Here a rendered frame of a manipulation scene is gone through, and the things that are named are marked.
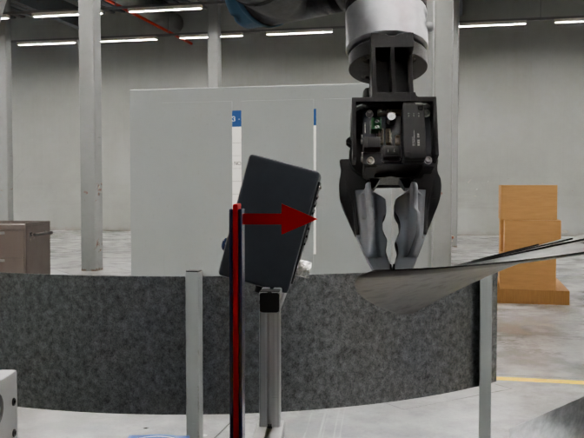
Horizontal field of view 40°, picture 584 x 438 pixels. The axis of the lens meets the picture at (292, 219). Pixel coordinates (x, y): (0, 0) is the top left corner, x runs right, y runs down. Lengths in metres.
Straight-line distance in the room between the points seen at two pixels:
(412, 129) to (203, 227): 6.25
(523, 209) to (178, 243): 3.64
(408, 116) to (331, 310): 1.74
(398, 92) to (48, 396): 1.98
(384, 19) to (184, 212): 6.26
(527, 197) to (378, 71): 7.91
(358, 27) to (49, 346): 1.89
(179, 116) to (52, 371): 4.70
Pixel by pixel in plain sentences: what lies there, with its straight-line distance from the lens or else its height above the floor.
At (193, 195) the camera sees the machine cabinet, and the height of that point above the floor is 1.14.
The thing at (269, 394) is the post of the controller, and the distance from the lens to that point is 1.19.
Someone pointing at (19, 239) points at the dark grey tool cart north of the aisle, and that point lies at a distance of 7.23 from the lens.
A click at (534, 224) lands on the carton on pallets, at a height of 0.82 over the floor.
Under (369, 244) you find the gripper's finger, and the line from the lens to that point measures 0.69.
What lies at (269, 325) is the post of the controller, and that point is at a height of 1.01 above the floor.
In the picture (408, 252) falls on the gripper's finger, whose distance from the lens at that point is 0.70.
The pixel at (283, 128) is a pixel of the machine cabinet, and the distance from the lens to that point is 6.71.
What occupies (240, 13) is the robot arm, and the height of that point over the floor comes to 1.37.
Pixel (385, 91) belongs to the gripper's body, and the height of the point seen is 1.29.
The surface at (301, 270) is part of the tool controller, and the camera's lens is 1.23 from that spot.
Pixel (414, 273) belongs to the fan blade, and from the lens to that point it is 0.58.
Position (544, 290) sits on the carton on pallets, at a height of 0.14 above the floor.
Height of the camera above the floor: 1.20
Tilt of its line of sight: 2 degrees down
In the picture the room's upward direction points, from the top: straight up
